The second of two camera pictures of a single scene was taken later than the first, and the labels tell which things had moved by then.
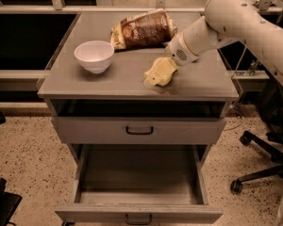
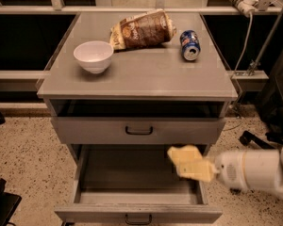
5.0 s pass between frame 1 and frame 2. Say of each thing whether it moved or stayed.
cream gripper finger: moved
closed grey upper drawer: stayed
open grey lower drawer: stayed
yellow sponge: moved
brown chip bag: stayed
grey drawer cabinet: stayed
